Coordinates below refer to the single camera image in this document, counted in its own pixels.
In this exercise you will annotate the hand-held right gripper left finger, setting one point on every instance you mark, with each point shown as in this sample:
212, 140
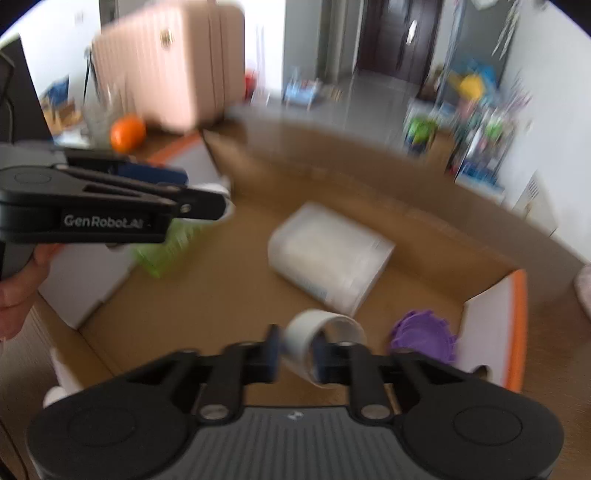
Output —
272, 353

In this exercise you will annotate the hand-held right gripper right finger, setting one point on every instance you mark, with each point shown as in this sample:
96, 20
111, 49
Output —
324, 362

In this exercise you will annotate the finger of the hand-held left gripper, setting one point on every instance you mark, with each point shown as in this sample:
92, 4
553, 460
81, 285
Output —
152, 174
198, 203

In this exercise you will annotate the white tape roll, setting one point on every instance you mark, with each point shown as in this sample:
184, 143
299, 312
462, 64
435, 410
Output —
304, 337

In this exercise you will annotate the green spray bottle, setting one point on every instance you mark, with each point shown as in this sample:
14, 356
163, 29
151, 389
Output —
161, 256

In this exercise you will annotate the red cardboard box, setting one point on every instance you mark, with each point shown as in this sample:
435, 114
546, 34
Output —
207, 300

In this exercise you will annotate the purple round lid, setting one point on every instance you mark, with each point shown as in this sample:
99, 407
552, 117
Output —
422, 334

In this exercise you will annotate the white cotton swab container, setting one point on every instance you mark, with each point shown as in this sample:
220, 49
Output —
328, 258

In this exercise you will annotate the person's left hand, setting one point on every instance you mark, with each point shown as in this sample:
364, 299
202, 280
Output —
18, 304

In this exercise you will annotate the orange fruit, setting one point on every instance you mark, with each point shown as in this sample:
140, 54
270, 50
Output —
128, 134

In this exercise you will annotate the clear glass cup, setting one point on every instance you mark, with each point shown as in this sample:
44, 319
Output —
99, 120

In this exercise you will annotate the pink suitcase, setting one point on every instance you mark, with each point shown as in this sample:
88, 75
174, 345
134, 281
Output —
171, 60

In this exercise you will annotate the black paper bag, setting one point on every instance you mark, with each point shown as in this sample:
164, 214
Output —
23, 92

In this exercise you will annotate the dark brown door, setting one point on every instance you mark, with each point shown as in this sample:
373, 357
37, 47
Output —
397, 37

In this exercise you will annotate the pink textured vase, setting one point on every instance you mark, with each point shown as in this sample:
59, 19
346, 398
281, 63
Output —
584, 290

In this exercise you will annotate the small storage rack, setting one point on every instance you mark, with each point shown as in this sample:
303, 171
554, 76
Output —
480, 138

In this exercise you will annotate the yellow watering can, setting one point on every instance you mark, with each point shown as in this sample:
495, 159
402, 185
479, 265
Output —
470, 86

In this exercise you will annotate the blue plastic item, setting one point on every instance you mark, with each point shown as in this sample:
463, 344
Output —
485, 71

